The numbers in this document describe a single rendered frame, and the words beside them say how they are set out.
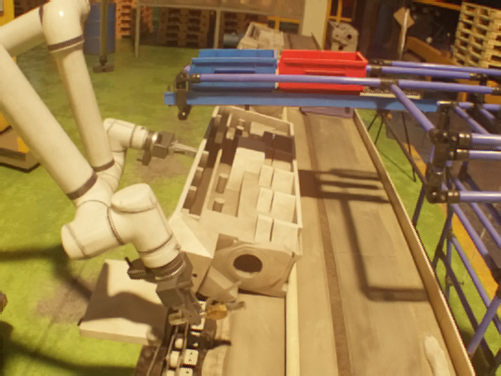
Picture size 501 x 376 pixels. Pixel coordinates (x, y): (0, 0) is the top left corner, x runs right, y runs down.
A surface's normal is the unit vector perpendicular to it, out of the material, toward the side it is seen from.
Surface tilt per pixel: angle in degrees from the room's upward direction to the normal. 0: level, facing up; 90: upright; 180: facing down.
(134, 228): 84
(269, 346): 0
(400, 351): 0
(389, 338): 0
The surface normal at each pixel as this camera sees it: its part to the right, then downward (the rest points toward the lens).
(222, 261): -0.07, 0.44
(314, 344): 0.09, -0.89
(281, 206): 0.18, -0.52
